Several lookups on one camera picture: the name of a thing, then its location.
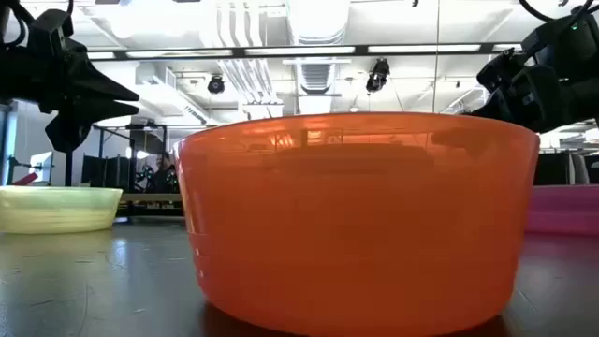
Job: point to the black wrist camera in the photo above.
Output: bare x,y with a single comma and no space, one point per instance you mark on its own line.
49,30
575,44

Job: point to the silver ventilation duct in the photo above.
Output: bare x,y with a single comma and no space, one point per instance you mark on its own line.
318,28

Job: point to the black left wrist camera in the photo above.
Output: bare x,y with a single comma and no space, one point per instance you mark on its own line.
49,30

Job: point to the small yellow translucent bowl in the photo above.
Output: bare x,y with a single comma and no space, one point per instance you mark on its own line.
56,210

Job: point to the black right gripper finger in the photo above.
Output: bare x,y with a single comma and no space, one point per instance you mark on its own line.
501,70
491,108

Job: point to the white background monitor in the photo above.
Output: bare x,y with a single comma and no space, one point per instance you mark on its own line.
42,164

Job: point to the red background item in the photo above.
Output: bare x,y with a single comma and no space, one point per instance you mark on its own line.
25,179

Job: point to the black background frame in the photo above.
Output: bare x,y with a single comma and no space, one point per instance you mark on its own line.
101,154

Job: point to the small pink translucent bowl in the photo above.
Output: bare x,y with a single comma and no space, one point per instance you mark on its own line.
566,210

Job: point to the black ceiling camera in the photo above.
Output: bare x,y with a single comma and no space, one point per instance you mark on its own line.
215,85
378,75

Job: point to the dark partition panel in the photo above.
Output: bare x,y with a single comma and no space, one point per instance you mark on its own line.
552,168

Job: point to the person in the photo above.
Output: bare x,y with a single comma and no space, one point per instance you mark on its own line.
165,175

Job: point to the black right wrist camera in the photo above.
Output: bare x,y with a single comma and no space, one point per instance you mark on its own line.
575,44

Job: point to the black overhead light beam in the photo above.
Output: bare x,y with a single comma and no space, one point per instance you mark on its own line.
238,52

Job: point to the small orange translucent bowl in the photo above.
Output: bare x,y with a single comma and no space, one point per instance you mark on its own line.
355,224

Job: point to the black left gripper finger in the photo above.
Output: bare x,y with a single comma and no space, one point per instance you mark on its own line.
93,84
79,117

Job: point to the black table mat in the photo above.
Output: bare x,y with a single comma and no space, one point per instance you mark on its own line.
93,281

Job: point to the black table frame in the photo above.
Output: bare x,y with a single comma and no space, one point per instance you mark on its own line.
150,209

